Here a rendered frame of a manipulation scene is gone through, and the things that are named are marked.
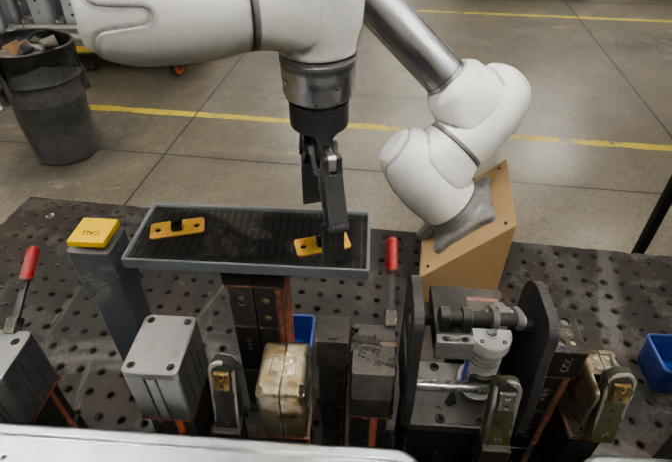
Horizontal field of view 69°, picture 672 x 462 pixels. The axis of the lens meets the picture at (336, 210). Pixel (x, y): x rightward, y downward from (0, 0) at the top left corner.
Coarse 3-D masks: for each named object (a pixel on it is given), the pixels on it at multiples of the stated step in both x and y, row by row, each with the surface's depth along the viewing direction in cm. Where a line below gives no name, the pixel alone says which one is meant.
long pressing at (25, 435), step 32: (0, 448) 67; (32, 448) 67; (64, 448) 67; (96, 448) 67; (128, 448) 67; (160, 448) 67; (192, 448) 67; (224, 448) 66; (256, 448) 66; (288, 448) 66; (320, 448) 66; (352, 448) 66; (384, 448) 66
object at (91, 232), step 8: (80, 224) 79; (88, 224) 79; (96, 224) 79; (104, 224) 79; (112, 224) 79; (80, 232) 77; (88, 232) 77; (96, 232) 77; (104, 232) 77; (112, 232) 78; (72, 240) 76; (80, 240) 76; (88, 240) 76; (96, 240) 76; (104, 240) 76
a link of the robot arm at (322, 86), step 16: (288, 64) 54; (304, 64) 53; (320, 64) 53; (336, 64) 53; (352, 64) 55; (288, 80) 55; (304, 80) 54; (320, 80) 54; (336, 80) 54; (352, 80) 56; (288, 96) 57; (304, 96) 55; (320, 96) 55; (336, 96) 56; (352, 96) 58
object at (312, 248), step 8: (344, 232) 77; (296, 240) 75; (304, 240) 75; (312, 240) 75; (320, 240) 74; (344, 240) 75; (296, 248) 74; (304, 248) 74; (312, 248) 74; (320, 248) 74; (344, 248) 74
